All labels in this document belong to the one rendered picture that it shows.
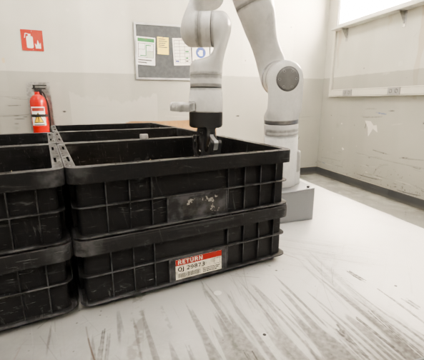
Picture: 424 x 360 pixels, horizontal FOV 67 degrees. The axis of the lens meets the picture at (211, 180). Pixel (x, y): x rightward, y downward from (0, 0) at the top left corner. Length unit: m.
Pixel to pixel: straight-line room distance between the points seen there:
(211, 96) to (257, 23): 0.25
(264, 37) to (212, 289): 0.62
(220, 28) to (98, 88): 3.25
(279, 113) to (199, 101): 0.25
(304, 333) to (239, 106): 3.82
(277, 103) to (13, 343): 0.71
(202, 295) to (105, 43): 3.56
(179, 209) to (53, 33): 3.55
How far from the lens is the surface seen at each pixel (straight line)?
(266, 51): 0.91
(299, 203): 0.90
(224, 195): 0.57
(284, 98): 0.85
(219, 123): 0.71
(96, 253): 0.52
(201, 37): 0.72
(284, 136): 0.87
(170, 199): 0.52
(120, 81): 3.90
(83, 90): 3.90
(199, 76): 0.70
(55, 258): 0.51
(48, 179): 0.48
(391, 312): 0.61
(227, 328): 0.51
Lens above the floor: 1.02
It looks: 14 degrees down
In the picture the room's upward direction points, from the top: straight up
